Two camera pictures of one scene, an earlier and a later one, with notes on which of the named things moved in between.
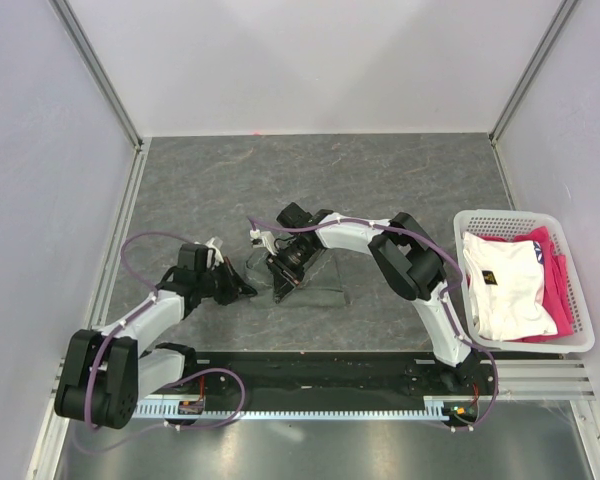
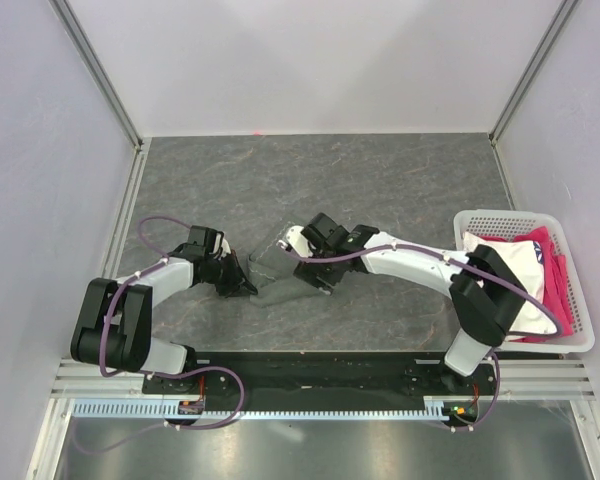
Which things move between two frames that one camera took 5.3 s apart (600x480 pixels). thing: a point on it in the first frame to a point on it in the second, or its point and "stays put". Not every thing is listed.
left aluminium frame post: [62, 9] stays put
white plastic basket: [485, 223] stays put
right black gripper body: [294, 258] to [327, 271]
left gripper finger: [246, 290] stays put
